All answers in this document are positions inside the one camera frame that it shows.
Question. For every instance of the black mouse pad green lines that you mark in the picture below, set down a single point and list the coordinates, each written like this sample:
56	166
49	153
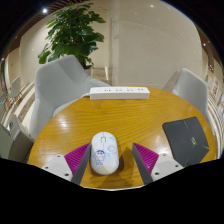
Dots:
186	140

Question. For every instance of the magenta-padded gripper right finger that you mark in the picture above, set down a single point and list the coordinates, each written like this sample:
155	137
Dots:
148	159

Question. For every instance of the green leafy potted plant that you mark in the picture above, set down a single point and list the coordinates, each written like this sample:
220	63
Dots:
71	31

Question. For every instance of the white power strip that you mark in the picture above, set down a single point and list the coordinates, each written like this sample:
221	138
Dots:
119	93

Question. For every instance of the large grey upholstered armchair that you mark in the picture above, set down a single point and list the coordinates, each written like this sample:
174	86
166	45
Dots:
58	86

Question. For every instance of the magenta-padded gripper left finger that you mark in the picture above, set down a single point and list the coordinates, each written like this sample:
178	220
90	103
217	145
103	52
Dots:
74	159

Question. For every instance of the white cartoon-print computer mouse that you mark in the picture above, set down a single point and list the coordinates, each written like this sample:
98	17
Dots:
104	153

